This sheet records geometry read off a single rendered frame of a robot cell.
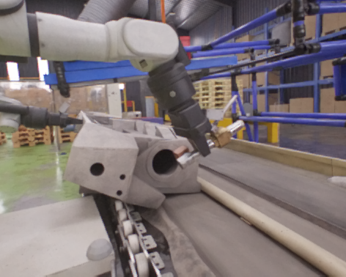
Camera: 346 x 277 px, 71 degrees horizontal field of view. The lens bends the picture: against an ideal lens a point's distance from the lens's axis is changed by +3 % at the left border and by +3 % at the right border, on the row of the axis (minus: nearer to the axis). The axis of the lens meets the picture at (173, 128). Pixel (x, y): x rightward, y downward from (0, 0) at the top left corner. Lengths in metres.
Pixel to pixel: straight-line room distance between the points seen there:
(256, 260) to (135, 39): 0.45
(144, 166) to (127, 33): 0.39
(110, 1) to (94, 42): 7.81
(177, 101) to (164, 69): 0.07
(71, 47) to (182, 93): 0.21
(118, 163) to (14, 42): 0.33
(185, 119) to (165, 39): 0.16
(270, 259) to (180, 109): 0.33
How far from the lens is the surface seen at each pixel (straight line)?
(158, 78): 0.48
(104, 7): 8.17
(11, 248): 0.57
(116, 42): 0.45
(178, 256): 0.54
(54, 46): 0.45
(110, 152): 0.60
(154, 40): 0.46
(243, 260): 0.52
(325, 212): 0.75
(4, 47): 0.46
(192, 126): 0.50
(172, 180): 0.74
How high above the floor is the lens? 1.04
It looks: 6 degrees down
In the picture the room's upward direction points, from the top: 3 degrees counter-clockwise
